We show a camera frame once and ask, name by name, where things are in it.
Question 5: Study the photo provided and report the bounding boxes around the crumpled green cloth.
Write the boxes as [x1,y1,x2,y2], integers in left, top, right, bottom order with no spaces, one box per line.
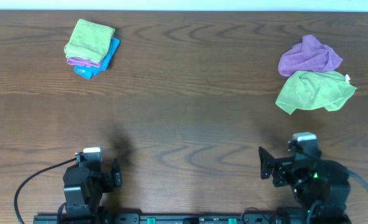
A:
[275,70,357,114]

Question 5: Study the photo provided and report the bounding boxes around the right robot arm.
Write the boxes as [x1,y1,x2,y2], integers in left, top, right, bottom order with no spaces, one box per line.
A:
[259,145,351,223]

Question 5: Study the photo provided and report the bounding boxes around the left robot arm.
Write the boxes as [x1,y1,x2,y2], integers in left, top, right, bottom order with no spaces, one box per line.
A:
[58,159,122,224]

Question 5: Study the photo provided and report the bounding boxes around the folded blue cloth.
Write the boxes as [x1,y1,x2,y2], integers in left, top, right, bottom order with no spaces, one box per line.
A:
[74,37,120,80]

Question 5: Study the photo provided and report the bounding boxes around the folded purple cloth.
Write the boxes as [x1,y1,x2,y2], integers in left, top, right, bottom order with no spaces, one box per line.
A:
[67,57,104,68]

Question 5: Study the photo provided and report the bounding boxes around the green microfiber cloth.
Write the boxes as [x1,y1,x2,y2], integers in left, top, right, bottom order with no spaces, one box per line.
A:
[64,19,115,63]

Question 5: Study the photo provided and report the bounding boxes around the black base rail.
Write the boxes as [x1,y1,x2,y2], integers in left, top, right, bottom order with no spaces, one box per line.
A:
[33,213,351,224]

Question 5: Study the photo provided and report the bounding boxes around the left black cable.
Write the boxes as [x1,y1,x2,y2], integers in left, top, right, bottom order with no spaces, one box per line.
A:
[14,157,78,224]

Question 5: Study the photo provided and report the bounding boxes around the crumpled purple cloth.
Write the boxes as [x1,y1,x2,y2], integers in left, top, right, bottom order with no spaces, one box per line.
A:
[278,34,343,77]

